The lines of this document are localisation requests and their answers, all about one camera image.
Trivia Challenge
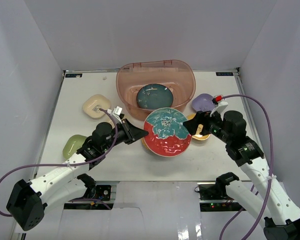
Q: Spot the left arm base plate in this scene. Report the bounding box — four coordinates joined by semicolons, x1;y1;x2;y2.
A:
63;184;113;210

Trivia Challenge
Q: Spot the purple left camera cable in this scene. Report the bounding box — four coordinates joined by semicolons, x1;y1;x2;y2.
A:
0;107;121;217

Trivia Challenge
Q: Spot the red and teal plate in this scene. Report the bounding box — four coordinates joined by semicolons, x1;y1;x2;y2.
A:
143;107;192;158

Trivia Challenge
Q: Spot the yellow square dish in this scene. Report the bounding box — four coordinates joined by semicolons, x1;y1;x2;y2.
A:
187;113;210;141

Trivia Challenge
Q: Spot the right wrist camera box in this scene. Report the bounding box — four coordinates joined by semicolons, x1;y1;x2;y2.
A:
210;95;228;117

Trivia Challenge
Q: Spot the round woven bamboo plate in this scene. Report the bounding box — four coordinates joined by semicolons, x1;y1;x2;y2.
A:
141;137;152;153

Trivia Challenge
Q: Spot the cream round plate black mark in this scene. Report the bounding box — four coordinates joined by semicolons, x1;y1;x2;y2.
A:
107;119;115;128

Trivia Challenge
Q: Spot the purple square dish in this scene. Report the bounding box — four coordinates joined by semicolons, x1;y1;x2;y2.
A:
191;93;217;112

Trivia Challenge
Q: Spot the cream square dish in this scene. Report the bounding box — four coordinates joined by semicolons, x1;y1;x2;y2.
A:
82;94;111;119

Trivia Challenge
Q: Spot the dark teal round plate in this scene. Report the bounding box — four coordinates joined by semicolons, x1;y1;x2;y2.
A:
136;83;174;110

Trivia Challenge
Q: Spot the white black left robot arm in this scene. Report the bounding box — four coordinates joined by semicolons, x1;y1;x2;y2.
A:
6;119;149;231

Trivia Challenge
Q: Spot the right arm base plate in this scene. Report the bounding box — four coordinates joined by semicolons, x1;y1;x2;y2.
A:
194;184;238;205

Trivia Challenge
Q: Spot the pink translucent plastic bin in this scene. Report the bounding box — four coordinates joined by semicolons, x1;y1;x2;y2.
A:
116;59;196;121

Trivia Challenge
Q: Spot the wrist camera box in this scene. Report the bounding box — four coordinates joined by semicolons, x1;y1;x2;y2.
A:
210;95;228;117
110;106;123;124

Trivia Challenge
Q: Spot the light green dish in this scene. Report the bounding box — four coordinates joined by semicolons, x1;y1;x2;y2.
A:
62;134;87;160

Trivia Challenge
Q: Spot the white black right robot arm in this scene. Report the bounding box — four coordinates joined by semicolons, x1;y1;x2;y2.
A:
183;110;300;240

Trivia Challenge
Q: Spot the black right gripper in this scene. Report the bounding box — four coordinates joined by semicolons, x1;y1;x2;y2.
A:
182;107;232;145

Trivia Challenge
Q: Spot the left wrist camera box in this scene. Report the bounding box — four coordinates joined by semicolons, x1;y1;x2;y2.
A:
110;106;123;124

